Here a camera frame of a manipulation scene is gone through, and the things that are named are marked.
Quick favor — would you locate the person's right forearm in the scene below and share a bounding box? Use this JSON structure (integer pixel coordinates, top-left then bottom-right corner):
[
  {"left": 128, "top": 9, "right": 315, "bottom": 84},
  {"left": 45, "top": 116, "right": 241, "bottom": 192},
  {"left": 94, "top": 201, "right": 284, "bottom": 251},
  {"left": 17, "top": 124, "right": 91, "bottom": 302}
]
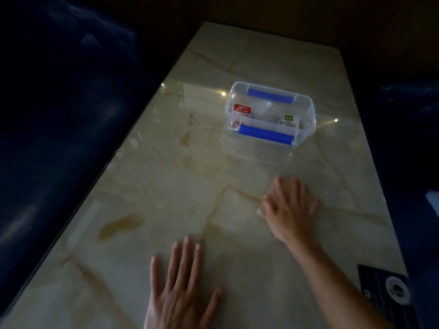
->
[{"left": 286, "top": 236, "right": 395, "bottom": 329}]

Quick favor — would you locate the green label snack packet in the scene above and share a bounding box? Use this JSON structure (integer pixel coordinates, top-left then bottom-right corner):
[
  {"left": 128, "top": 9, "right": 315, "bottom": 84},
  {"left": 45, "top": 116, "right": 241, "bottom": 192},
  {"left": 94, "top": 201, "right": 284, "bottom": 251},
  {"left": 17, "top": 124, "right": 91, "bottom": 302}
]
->
[{"left": 278, "top": 113, "right": 298, "bottom": 129}]

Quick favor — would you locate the white pillow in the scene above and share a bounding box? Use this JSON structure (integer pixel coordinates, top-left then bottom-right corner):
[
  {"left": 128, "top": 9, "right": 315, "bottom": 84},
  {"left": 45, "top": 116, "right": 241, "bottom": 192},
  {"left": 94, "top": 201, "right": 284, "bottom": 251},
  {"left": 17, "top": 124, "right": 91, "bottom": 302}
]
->
[{"left": 425, "top": 190, "right": 439, "bottom": 218}]

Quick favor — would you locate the clear box with blue handles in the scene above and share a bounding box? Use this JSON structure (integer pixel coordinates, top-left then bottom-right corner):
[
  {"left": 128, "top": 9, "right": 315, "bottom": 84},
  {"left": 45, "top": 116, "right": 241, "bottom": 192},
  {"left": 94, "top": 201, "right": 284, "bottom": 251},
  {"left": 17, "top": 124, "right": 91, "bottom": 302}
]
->
[{"left": 225, "top": 81, "right": 317, "bottom": 147}]

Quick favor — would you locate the person's left hand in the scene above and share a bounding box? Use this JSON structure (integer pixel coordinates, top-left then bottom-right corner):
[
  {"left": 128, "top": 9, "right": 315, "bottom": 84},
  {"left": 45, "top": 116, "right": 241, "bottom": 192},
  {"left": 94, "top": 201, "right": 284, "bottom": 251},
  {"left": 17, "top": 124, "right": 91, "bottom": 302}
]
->
[{"left": 144, "top": 236, "right": 223, "bottom": 329}]

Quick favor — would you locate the black printed card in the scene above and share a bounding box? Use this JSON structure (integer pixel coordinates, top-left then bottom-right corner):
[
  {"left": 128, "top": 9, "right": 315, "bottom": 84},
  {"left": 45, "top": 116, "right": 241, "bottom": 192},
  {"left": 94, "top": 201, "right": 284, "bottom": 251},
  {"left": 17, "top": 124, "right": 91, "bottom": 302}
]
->
[{"left": 357, "top": 264, "right": 421, "bottom": 329}]

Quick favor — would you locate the person's right hand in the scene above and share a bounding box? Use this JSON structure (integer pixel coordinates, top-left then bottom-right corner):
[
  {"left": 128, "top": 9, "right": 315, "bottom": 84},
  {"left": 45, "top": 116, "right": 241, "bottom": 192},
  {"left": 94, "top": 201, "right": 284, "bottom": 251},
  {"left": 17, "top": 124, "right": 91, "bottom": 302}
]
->
[{"left": 262, "top": 176, "right": 320, "bottom": 245}]

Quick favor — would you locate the blue sofa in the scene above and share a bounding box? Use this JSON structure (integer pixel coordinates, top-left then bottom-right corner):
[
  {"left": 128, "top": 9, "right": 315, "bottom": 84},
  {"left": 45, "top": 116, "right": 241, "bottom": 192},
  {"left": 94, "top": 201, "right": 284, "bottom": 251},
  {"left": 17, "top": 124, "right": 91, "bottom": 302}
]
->
[
  {"left": 0, "top": 0, "right": 162, "bottom": 316},
  {"left": 360, "top": 78, "right": 439, "bottom": 329}
]

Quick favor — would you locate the red snack packet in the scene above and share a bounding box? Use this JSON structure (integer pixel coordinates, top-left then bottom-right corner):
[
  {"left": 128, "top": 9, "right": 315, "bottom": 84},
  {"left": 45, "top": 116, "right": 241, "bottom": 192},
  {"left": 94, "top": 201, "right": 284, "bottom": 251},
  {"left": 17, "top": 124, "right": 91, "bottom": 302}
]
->
[{"left": 230, "top": 103, "right": 252, "bottom": 129}]

